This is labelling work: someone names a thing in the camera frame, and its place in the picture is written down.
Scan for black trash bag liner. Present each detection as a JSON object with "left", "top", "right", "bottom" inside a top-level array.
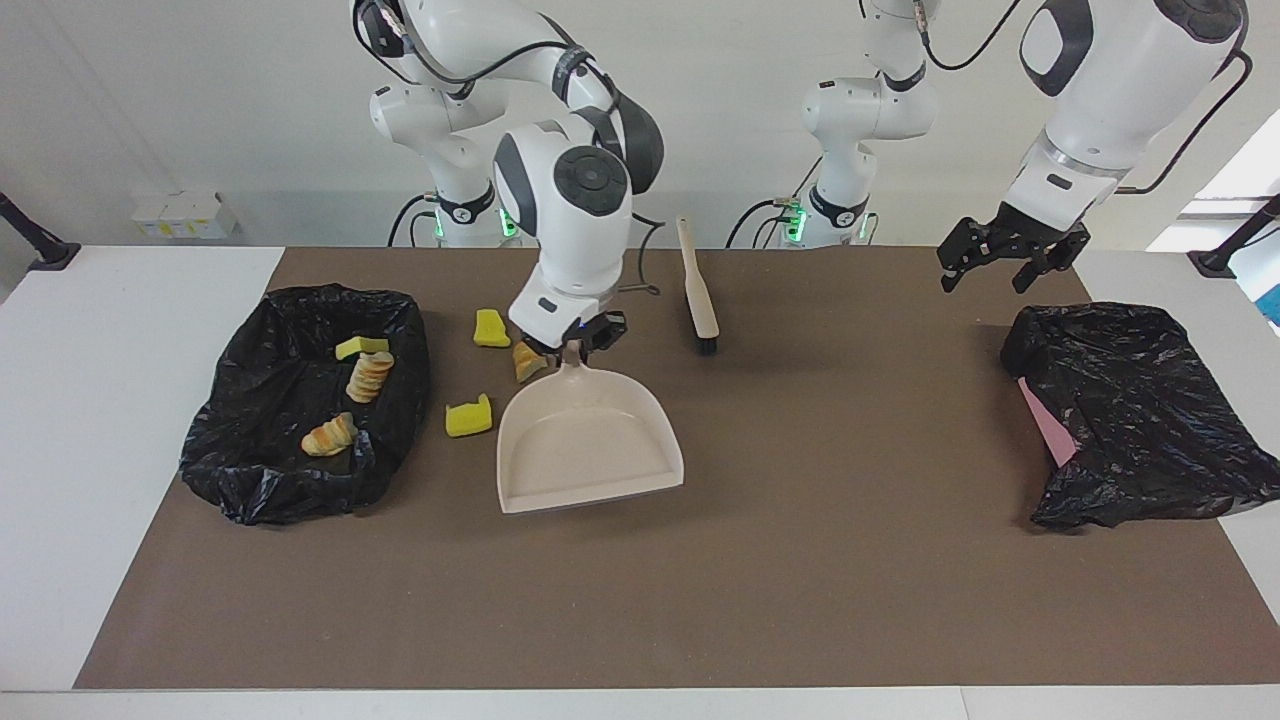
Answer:
[
  {"left": 180, "top": 284, "right": 432, "bottom": 527},
  {"left": 1000, "top": 302, "right": 1280, "bottom": 532}
]

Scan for brown table mat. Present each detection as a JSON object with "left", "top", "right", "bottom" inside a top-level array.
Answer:
[{"left": 73, "top": 247, "right": 1280, "bottom": 691}]

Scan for beige plastic dustpan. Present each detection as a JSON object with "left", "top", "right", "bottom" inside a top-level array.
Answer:
[{"left": 496, "top": 340, "right": 686, "bottom": 516}]

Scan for beige hand brush black bristles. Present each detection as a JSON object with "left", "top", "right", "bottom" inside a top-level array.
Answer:
[{"left": 676, "top": 216, "right": 721, "bottom": 357}]

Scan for toy croissant pale underside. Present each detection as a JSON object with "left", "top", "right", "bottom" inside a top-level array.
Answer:
[{"left": 301, "top": 411, "right": 359, "bottom": 458}]

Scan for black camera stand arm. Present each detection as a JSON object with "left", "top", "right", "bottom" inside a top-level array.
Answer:
[
  {"left": 0, "top": 190, "right": 82, "bottom": 272},
  {"left": 1188, "top": 193, "right": 1280, "bottom": 279}
]

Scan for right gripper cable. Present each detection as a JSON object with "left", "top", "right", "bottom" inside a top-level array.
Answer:
[{"left": 600, "top": 210, "right": 667, "bottom": 297}]

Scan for white wall socket box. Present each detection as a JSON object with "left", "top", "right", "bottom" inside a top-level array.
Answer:
[{"left": 130, "top": 190, "right": 239, "bottom": 241}]

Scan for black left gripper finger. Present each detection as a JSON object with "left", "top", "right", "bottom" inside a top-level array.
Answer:
[
  {"left": 1012, "top": 252, "right": 1063, "bottom": 295},
  {"left": 938, "top": 220, "right": 991, "bottom": 294}
]

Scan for pink plastic bin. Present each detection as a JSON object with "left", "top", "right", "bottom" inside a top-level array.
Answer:
[{"left": 1017, "top": 376, "right": 1081, "bottom": 469}]

